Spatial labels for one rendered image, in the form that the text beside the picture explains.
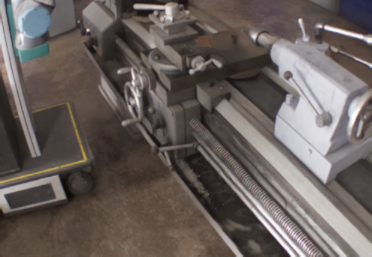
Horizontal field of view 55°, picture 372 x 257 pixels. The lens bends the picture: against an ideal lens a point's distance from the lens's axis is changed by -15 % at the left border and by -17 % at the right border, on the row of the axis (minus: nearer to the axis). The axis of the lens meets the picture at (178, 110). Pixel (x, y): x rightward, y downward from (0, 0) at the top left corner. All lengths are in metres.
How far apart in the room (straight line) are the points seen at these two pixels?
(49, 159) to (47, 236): 0.48
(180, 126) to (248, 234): 0.58
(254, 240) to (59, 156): 1.24
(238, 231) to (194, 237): 0.52
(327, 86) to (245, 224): 0.77
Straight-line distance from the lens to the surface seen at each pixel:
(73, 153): 2.39
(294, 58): 1.49
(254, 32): 1.73
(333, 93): 1.36
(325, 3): 5.52
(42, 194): 2.41
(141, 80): 1.84
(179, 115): 1.80
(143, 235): 2.31
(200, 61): 1.68
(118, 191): 2.56
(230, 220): 1.84
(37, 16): 1.68
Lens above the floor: 1.84
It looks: 36 degrees down
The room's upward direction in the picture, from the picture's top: 3 degrees counter-clockwise
